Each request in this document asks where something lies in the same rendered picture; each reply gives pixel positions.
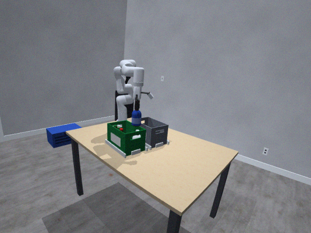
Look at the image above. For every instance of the blue bottle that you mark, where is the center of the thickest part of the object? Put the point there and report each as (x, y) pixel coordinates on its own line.
(136, 118)

